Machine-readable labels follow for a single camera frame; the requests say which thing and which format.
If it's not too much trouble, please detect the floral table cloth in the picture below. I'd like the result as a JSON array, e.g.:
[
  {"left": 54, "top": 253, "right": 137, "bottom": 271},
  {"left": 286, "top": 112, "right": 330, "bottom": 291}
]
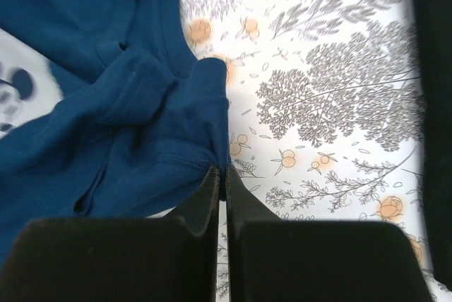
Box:
[{"left": 0, "top": 0, "right": 452, "bottom": 302}]

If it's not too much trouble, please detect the dark blue t shirt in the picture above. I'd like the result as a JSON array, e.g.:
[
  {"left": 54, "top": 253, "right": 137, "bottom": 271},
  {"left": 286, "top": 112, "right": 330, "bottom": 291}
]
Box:
[{"left": 1, "top": 0, "right": 230, "bottom": 253}]

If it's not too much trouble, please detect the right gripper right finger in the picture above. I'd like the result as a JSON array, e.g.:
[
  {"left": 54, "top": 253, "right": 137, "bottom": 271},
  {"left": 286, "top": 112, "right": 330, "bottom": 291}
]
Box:
[{"left": 225, "top": 167, "right": 432, "bottom": 301}]

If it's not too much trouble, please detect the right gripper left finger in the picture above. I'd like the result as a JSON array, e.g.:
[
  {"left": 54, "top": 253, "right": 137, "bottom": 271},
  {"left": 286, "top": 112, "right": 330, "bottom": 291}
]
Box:
[{"left": 1, "top": 168, "right": 220, "bottom": 301}]

